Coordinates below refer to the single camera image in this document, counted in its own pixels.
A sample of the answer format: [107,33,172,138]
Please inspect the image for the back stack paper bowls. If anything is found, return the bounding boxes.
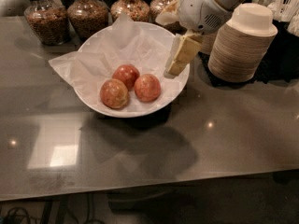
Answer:
[201,32,217,55]

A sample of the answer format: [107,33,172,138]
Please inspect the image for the far left cereal jar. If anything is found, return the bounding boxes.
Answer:
[24,0,69,46]

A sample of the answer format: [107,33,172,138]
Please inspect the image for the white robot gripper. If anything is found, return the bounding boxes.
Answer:
[155,0,232,78]

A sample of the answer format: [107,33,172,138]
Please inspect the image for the black tray under bowls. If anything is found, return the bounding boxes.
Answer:
[199,21,299,87]

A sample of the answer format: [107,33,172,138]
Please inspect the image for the red apple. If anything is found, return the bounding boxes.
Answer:
[134,74,161,102]
[99,78,129,109]
[112,64,140,90]

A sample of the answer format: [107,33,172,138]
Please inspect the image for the white stirrer sticks bundle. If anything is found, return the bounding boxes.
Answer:
[278,0,299,22]

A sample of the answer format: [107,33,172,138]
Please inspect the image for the white tissue paper liner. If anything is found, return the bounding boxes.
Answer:
[48,12,187,114]

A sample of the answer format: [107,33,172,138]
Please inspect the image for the white bowl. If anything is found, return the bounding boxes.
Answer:
[74,21,191,119]

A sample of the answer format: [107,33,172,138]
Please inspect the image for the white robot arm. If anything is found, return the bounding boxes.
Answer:
[155,0,246,78]

